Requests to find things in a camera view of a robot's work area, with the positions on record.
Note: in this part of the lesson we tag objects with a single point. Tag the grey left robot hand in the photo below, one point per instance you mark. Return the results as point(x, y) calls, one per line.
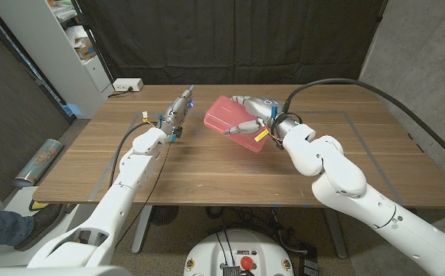
point(176, 113)

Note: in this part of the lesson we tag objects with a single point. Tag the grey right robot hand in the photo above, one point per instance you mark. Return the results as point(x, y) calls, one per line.
point(268, 111)

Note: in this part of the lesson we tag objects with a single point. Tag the pink plastic pencil case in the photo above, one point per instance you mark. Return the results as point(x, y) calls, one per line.
point(226, 115)

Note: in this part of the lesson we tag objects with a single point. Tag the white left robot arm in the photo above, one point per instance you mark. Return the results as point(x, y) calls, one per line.
point(115, 211)

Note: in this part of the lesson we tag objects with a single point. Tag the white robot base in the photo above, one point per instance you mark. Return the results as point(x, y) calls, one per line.
point(207, 253)

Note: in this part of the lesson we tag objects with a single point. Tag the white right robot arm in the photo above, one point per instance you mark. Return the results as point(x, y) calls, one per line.
point(344, 176)

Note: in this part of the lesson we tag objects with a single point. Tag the white power strip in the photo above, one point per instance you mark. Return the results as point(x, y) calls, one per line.
point(127, 84)

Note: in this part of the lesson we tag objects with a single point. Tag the black fabric curtain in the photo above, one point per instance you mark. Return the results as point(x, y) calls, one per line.
point(230, 38)

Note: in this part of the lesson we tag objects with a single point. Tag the round black fan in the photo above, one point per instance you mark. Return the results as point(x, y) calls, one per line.
point(164, 214)

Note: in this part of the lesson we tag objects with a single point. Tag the cardboard box with blue tape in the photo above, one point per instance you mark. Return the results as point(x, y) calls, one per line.
point(86, 50)

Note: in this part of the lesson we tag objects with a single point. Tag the grey table leg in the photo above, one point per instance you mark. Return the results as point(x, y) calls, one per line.
point(335, 234)
point(141, 230)

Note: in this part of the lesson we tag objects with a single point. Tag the white paper stack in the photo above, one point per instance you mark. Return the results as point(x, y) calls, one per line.
point(76, 34)

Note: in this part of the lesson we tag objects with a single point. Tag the white shelf cabinet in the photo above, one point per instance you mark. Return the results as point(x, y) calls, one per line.
point(50, 50)

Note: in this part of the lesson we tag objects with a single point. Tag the red emergency stop button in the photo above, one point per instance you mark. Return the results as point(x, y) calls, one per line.
point(247, 262)

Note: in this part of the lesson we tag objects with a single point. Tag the dark grey shoe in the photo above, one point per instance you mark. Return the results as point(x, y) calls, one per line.
point(42, 220)

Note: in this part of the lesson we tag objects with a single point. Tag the person's leg in jeans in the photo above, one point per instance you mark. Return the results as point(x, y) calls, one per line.
point(0, 228)

